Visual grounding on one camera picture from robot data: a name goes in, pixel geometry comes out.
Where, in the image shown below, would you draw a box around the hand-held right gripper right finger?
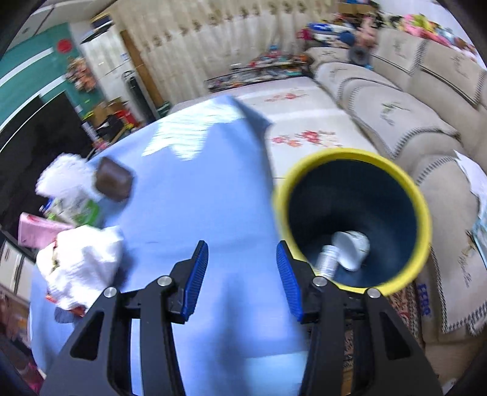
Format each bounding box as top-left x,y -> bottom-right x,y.
276,240 -> 444,396

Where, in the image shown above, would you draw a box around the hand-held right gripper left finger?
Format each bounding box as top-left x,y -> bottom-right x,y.
40,240 -> 210,396

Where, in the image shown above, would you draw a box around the yellow-rimmed dark blue bin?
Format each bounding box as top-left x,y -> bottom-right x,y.
271,148 -> 432,298

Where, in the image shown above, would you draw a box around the white foam fruit net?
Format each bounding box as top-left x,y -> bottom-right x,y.
35,152 -> 97,199

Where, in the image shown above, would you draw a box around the silver can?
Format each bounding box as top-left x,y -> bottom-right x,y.
314,245 -> 340,278

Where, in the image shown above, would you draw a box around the white plastic bag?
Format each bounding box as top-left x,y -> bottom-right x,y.
36,225 -> 125,311

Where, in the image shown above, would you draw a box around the brown packet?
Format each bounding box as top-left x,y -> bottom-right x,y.
93,157 -> 135,202

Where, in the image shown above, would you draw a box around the leaf print tea box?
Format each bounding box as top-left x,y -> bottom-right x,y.
46,188 -> 103,229

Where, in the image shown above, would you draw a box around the pink book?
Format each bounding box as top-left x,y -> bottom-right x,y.
17,212 -> 73,252

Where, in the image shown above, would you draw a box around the white drawer cabinet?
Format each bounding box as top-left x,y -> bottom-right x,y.
0,240 -> 37,298

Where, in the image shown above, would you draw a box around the beige sofa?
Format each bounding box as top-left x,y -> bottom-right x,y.
306,27 -> 487,381

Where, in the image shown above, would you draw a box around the white tower fan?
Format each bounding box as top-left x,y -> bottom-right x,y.
122,72 -> 144,117

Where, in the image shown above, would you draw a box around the black television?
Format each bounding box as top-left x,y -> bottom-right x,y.
0,91 -> 96,229

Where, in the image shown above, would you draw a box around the row of books and boxes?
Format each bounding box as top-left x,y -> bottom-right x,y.
205,51 -> 316,94

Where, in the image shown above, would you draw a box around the white papers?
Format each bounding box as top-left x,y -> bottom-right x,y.
454,150 -> 487,244

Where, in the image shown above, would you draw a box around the beige curtain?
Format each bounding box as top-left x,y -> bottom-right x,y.
114,0 -> 343,103

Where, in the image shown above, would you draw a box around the pile of colourful toys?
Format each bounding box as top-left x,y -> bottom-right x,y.
380,11 -> 476,50

